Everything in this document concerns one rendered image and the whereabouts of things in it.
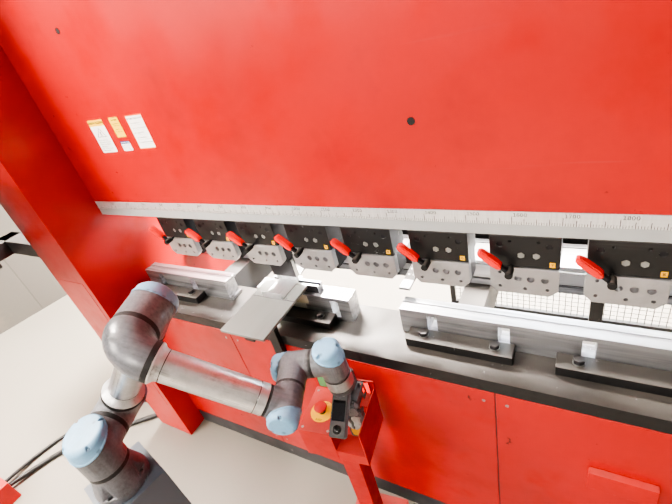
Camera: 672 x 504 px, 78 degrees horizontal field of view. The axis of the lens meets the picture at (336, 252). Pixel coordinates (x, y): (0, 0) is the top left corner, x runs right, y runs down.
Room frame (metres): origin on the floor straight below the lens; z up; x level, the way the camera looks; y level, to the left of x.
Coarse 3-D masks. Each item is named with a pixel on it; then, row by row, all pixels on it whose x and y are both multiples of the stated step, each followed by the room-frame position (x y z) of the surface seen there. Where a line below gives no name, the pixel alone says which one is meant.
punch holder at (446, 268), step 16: (416, 240) 0.90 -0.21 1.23; (432, 240) 0.87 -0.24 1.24; (448, 240) 0.85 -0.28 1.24; (464, 240) 0.82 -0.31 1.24; (432, 256) 0.87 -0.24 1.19; (448, 256) 0.85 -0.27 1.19; (416, 272) 0.90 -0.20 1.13; (432, 272) 0.87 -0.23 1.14; (448, 272) 0.85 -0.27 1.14; (464, 272) 0.82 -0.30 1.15
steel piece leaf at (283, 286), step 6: (276, 282) 1.23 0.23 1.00; (282, 282) 1.22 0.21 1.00; (288, 282) 1.21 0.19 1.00; (294, 282) 1.20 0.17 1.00; (270, 288) 1.21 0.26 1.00; (276, 288) 1.20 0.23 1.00; (282, 288) 1.19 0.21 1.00; (288, 288) 1.18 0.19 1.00; (264, 294) 1.17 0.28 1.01; (270, 294) 1.15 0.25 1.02; (276, 294) 1.14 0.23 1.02; (282, 294) 1.15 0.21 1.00
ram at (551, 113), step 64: (0, 0) 1.61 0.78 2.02; (64, 0) 1.44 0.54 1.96; (128, 0) 1.29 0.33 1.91; (192, 0) 1.17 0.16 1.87; (256, 0) 1.06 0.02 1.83; (320, 0) 0.97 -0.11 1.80; (384, 0) 0.89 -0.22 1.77; (448, 0) 0.82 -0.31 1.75; (512, 0) 0.76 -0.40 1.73; (576, 0) 0.70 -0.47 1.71; (640, 0) 0.66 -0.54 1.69; (64, 64) 1.53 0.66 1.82; (128, 64) 1.35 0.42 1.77; (192, 64) 1.21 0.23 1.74; (256, 64) 1.09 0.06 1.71; (320, 64) 0.99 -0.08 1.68; (384, 64) 0.90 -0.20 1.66; (448, 64) 0.83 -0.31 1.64; (512, 64) 0.76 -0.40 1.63; (576, 64) 0.70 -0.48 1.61; (640, 64) 0.65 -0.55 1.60; (64, 128) 1.65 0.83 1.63; (128, 128) 1.44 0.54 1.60; (192, 128) 1.27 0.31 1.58; (256, 128) 1.13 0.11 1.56; (320, 128) 1.01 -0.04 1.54; (384, 128) 0.92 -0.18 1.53; (448, 128) 0.83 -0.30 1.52; (512, 128) 0.76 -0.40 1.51; (576, 128) 0.70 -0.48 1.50; (640, 128) 0.64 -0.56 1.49; (128, 192) 1.55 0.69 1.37; (192, 192) 1.34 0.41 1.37; (256, 192) 1.18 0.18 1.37; (320, 192) 1.05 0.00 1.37; (384, 192) 0.93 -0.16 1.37; (448, 192) 0.84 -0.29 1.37; (512, 192) 0.76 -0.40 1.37; (576, 192) 0.69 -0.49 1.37; (640, 192) 0.63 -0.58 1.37
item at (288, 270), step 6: (282, 264) 1.22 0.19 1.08; (288, 264) 1.21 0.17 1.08; (294, 264) 1.21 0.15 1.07; (276, 270) 1.24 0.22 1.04; (282, 270) 1.23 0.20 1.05; (288, 270) 1.21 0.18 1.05; (294, 270) 1.20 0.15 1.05; (282, 276) 1.25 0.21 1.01; (288, 276) 1.23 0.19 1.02; (294, 276) 1.20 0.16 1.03
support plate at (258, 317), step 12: (264, 288) 1.22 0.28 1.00; (300, 288) 1.16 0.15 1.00; (252, 300) 1.17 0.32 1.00; (264, 300) 1.15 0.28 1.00; (276, 300) 1.13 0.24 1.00; (240, 312) 1.12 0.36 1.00; (252, 312) 1.10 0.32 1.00; (264, 312) 1.08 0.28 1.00; (276, 312) 1.07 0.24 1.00; (228, 324) 1.08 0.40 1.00; (240, 324) 1.06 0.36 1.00; (252, 324) 1.04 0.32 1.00; (264, 324) 1.02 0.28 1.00; (276, 324) 1.01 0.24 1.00; (240, 336) 1.01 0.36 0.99; (252, 336) 0.98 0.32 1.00; (264, 336) 0.97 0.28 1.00
